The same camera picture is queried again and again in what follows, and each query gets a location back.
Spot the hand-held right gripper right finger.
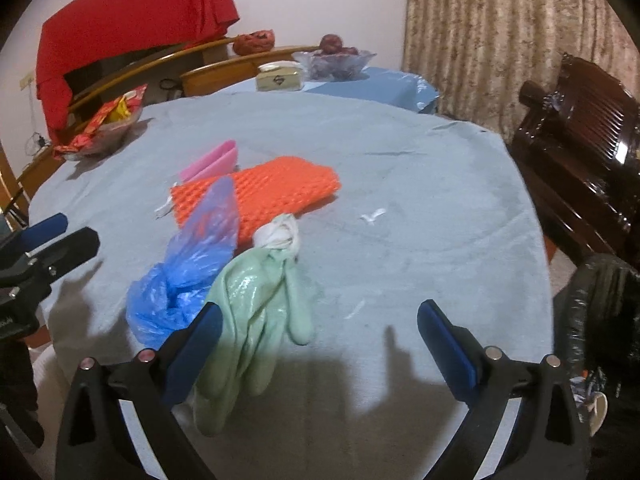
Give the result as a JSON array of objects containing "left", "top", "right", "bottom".
[{"left": 417, "top": 300, "right": 591, "bottom": 480}]

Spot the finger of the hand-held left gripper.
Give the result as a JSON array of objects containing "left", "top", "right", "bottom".
[
  {"left": 22, "top": 226, "right": 101, "bottom": 281},
  {"left": 20, "top": 212, "right": 69, "bottom": 251}
]

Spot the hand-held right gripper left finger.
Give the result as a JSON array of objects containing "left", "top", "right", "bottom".
[{"left": 55, "top": 302, "right": 224, "bottom": 480}]

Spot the green rubber glove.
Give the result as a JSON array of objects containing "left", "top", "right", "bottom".
[{"left": 192, "top": 247, "right": 316, "bottom": 437}]

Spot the black trash bag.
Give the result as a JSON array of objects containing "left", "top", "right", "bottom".
[{"left": 550, "top": 253, "right": 640, "bottom": 480}]

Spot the orange foam net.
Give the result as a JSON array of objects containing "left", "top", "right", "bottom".
[{"left": 170, "top": 156, "right": 342, "bottom": 251}]

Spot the wooden chair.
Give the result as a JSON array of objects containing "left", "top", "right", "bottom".
[
  {"left": 67, "top": 36, "right": 237, "bottom": 113},
  {"left": 0, "top": 140, "right": 66, "bottom": 233},
  {"left": 179, "top": 46, "right": 321, "bottom": 97}
]

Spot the blue plastic bag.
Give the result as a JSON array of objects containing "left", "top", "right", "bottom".
[{"left": 125, "top": 176, "right": 241, "bottom": 351}]

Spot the glass snack bowl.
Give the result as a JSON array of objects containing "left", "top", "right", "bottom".
[{"left": 65, "top": 110, "right": 146, "bottom": 162}]

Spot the bowl with red snack wrappers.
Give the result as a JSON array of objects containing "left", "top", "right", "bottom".
[{"left": 52, "top": 84, "right": 149, "bottom": 158}]

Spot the white crumpled tissue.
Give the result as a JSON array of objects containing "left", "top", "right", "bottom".
[{"left": 251, "top": 213, "right": 302, "bottom": 261}]

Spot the pink plastic piece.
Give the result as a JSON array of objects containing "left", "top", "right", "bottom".
[{"left": 179, "top": 140, "right": 240, "bottom": 182}]

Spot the red cloth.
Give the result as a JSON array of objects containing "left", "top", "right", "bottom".
[{"left": 36, "top": 0, "right": 241, "bottom": 131}]

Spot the dark wooden armchair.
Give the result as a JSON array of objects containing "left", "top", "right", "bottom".
[{"left": 507, "top": 52, "right": 640, "bottom": 266}]

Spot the blue plastic sheet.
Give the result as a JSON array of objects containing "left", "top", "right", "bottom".
[{"left": 300, "top": 66, "right": 441, "bottom": 115}]

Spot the cream tissue box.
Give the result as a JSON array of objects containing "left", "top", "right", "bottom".
[{"left": 256, "top": 61, "right": 304, "bottom": 92}]

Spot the red net bag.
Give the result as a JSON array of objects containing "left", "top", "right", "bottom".
[{"left": 232, "top": 29, "right": 277, "bottom": 56}]

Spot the glass fruit bowl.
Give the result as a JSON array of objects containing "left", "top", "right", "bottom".
[{"left": 291, "top": 49, "right": 377, "bottom": 82}]

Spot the beige patterned curtain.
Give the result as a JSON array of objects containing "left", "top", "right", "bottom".
[{"left": 402, "top": 0, "right": 636, "bottom": 133}]

